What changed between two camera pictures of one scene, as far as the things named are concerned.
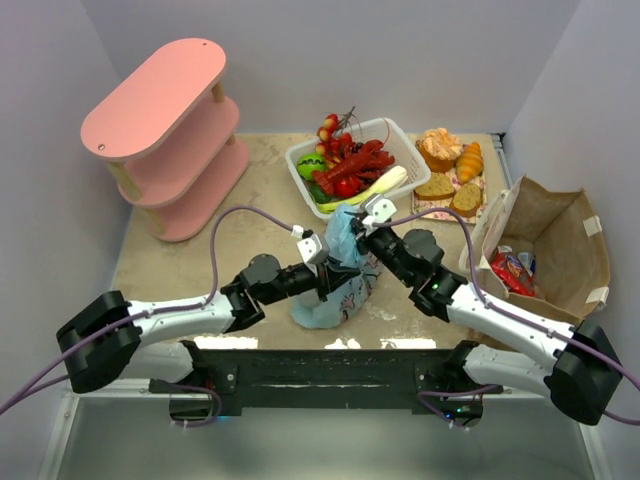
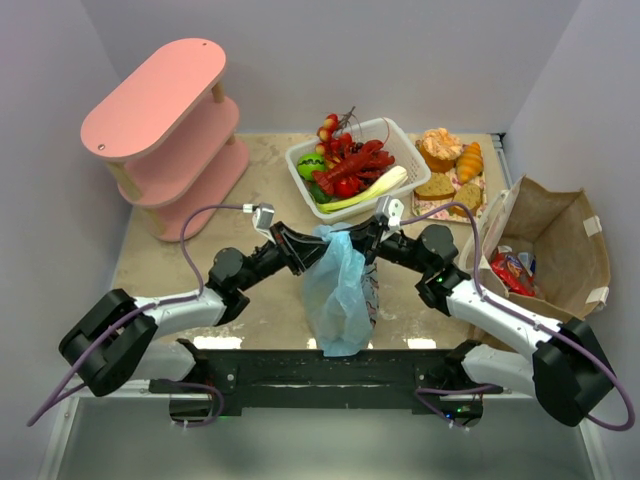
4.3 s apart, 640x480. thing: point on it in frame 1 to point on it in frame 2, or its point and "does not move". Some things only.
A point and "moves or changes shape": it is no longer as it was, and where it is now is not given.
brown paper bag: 544,252 does not move
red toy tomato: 345,188 does not move
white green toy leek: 391,179 does not move
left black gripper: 326,275 to 282,248
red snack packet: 517,271 does not move
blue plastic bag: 346,297 moves or changes shape
